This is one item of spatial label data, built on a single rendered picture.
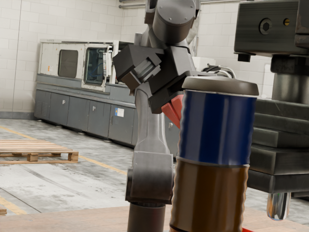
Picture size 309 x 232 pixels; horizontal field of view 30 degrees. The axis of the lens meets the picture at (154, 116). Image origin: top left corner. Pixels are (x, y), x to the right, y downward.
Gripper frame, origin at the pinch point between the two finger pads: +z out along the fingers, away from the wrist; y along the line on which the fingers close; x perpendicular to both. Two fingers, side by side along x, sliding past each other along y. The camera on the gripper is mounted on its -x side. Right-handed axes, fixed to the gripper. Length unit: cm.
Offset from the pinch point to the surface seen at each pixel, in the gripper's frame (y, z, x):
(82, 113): -719, -349, 498
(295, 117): 29.3, 9.7, -17.8
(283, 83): 27.8, 5.3, -15.6
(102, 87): -638, -360, 491
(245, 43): 27.0, 0.9, -18.2
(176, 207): 36, 19, -41
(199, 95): 40, 14, -41
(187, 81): 39, 13, -41
